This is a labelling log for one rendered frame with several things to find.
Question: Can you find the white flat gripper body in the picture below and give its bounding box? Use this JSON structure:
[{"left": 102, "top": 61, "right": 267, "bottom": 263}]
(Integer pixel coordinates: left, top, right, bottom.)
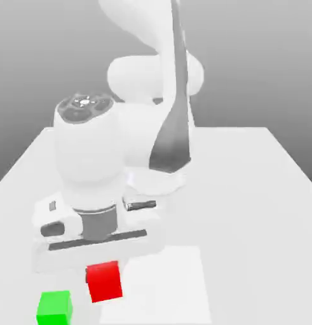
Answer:
[{"left": 31, "top": 220, "right": 165, "bottom": 274}]

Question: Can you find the small red cube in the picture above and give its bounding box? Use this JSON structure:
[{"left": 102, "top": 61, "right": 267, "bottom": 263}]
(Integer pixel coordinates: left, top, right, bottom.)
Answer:
[{"left": 85, "top": 260, "right": 123, "bottom": 303}]

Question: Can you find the small green cube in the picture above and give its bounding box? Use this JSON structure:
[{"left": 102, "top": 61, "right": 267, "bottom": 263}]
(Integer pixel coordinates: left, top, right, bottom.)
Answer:
[{"left": 36, "top": 290, "right": 74, "bottom": 325}]

